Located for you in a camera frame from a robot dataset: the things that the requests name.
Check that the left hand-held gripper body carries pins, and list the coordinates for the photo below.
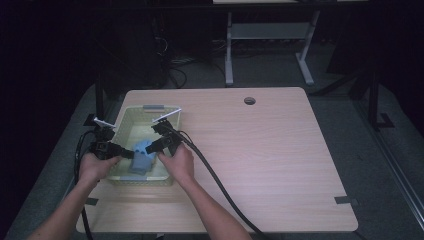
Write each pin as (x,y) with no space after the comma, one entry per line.
(103,150)

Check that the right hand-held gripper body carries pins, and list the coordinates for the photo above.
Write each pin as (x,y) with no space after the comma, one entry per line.
(165,129)

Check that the light blue grey knit glove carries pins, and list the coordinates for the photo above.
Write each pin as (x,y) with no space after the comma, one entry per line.
(141,160)

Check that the pale green plastic basket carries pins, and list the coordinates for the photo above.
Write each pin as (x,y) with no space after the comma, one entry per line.
(133,131)

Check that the person's left hand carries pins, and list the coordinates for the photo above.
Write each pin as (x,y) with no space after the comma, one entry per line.
(93,168)

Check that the person's right hand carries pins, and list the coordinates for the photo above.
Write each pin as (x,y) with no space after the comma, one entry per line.
(180,166)

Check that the black metal stand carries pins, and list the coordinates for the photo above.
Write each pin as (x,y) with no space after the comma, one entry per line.
(374,100)
(99,100)

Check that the dark tape strip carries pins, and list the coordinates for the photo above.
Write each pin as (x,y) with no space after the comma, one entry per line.
(346,200)
(91,201)

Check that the white metal desk frame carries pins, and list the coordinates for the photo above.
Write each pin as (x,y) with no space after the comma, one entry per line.
(270,31)

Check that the grey metal floor rail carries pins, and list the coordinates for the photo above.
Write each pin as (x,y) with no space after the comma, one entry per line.
(393,166)

